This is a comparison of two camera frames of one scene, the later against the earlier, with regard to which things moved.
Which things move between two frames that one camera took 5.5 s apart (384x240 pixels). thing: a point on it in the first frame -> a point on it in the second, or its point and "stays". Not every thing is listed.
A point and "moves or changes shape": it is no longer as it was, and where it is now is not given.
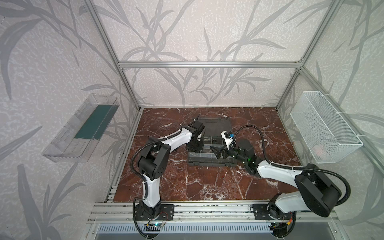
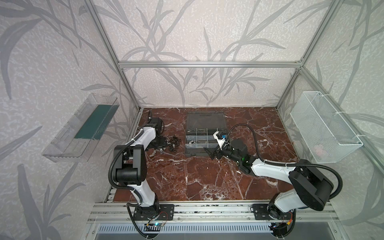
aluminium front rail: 125,213 stays
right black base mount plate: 260,213 stays
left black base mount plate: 161,212 stays
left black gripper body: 195,145 -> 160,143
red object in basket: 318,149 stays
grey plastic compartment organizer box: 213,128 moves or changes shape
